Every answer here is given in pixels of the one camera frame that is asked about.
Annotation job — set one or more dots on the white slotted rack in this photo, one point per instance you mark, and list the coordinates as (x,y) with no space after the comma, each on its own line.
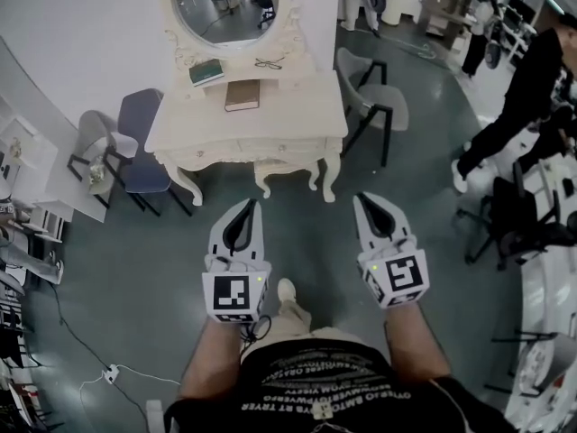
(47,223)

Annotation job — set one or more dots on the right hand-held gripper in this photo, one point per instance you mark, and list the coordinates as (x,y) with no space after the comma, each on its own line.
(401,275)

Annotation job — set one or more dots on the white dressing table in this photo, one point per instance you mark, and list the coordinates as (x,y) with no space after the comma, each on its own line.
(270,124)

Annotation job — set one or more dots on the small white box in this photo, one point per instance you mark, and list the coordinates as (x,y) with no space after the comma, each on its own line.
(153,417)

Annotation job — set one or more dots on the cream stool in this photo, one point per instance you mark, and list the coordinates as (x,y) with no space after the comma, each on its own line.
(284,169)

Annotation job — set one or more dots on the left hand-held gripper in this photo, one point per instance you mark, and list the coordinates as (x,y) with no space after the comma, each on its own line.
(232,291)

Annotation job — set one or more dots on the black eyeglasses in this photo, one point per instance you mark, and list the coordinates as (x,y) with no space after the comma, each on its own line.
(269,63)

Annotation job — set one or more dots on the person's black printed shirt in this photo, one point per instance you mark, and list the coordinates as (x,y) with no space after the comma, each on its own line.
(338,390)

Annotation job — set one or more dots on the white flower bouquet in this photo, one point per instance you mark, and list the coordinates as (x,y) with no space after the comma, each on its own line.
(97,172)

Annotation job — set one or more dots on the brown book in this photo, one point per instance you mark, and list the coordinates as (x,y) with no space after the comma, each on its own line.
(242,95)

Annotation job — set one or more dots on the wooden cabinet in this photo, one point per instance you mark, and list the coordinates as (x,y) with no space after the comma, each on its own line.
(444,11)

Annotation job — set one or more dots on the oval mirror cream frame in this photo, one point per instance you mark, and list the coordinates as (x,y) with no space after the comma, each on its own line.
(225,7)

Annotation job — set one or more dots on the person's white left shoe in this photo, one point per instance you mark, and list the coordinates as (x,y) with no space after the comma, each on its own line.
(286,290)

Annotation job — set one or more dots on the black metal rack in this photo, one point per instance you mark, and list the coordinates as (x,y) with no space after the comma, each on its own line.
(13,341)

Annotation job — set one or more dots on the blue chair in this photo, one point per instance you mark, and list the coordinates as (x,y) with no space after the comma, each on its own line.
(140,120)

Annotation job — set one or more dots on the grey chair black legs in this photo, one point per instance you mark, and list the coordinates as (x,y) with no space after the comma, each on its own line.
(554,359)
(383,102)
(92,126)

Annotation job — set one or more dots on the person's right forearm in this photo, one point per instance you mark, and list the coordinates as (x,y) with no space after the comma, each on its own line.
(414,341)

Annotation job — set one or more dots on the person's left forearm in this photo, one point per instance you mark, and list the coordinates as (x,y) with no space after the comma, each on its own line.
(212,354)

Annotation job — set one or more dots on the person's beige trousers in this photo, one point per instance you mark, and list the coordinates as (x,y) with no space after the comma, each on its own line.
(290,316)

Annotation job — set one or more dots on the green book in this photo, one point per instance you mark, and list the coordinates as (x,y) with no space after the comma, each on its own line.
(206,72)

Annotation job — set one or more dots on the black office chair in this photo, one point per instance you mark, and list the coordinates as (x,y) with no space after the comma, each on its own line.
(514,214)

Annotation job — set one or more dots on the white power strip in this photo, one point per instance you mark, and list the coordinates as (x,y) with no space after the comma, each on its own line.
(111,372)

